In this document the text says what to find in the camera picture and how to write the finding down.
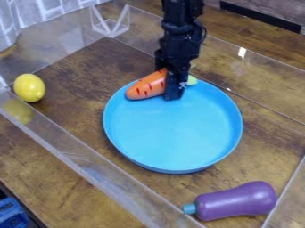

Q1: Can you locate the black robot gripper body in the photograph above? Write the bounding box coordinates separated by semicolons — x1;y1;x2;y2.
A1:
160;0;208;60

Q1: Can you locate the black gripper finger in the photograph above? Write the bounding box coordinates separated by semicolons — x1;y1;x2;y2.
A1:
154;50;168;70
165;60;192;101

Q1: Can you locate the orange toy carrot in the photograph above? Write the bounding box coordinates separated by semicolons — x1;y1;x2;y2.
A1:
126;69;198;100

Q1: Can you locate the blue round tray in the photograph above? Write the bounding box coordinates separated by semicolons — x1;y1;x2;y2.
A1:
103;81;244;174

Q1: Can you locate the yellow toy lemon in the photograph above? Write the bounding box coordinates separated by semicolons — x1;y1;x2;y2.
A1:
14;74;47;102

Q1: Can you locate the white grey curtain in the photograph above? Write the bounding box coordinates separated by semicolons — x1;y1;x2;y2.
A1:
0;0;111;52

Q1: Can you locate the purple toy eggplant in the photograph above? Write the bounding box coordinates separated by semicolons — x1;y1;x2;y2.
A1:
182;181;277;221

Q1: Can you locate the blue plastic crate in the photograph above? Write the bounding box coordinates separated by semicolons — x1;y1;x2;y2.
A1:
0;198;30;228

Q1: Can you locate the clear acrylic corner bracket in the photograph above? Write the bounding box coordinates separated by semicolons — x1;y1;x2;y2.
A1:
90;4;130;38

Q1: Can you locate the clear acrylic enclosure wall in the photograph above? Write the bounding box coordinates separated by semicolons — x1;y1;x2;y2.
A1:
0;0;305;228

